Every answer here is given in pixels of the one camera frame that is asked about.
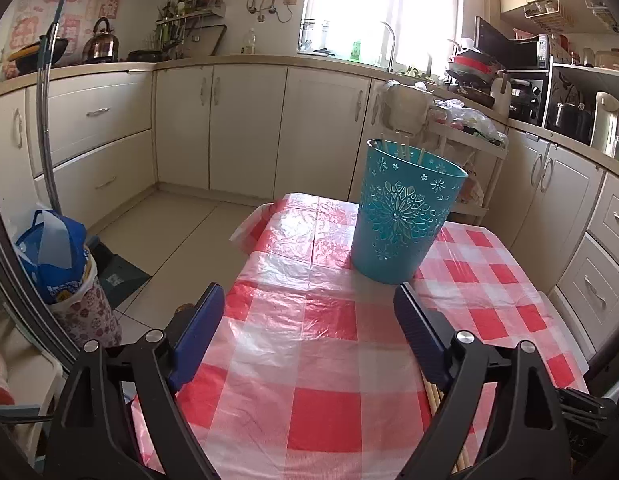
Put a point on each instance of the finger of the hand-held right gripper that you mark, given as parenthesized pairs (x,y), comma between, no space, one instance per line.
(584,405)

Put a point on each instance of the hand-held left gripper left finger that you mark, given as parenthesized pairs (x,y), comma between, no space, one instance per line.
(197,335)

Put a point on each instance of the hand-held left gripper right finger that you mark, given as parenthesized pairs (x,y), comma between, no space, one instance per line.
(422,335)

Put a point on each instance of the teal plastic bucket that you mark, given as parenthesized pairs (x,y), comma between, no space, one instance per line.
(399,220)

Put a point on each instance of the dark doormat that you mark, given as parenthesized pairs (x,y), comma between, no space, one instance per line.
(119,275)

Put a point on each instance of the red checkered plastic tablecloth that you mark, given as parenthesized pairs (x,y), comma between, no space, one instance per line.
(314,360)

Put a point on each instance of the floral printed bag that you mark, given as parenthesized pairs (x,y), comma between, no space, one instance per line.
(87,310)

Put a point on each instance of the white plastic bag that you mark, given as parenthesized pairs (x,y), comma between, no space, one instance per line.
(472,185)

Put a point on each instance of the blue shopping bag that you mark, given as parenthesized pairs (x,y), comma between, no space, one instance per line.
(49,255)

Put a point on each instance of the white trolley cart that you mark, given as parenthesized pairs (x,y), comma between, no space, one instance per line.
(489,160)

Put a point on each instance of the cream kitchen cabinets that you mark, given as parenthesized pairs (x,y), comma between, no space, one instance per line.
(249,125)

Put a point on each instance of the clear plastic bag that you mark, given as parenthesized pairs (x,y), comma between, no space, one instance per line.
(472,120)

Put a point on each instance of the white hanging bin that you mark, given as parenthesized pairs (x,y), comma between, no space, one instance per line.
(407,107)

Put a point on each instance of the white plastic jug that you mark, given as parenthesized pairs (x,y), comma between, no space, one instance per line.
(501,97)

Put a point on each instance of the black cooking pot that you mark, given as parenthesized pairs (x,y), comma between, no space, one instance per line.
(569,122)

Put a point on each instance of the black toaster oven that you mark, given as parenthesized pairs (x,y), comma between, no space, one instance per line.
(527,97)

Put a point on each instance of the stack of pans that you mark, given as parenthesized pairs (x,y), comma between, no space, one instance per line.
(472,70)

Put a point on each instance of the white electric kettle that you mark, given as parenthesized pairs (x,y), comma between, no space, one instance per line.
(605,125)

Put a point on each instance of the black frying pan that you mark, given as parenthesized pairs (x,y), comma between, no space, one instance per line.
(144,54)

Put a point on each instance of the green dish soap bottle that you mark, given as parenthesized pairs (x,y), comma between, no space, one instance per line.
(356,51)

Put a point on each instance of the kitchen faucet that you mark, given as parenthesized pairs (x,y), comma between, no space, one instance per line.
(389,45)

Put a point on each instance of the clear plastic bottle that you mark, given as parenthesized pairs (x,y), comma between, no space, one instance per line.
(248,44)

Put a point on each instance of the black microwave oven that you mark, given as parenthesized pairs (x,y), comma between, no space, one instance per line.
(519,52)

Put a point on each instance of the steel kettle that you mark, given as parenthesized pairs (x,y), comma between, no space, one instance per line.
(102,42)

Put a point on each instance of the black wok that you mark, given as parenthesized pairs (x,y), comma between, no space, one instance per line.
(34,52)

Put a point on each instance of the kitchen window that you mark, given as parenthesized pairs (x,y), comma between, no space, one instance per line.
(384,5)

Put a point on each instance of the wall spice rack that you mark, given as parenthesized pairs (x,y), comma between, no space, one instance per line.
(189,25)

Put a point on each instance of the pink wall stickers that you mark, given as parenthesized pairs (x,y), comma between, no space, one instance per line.
(54,10)

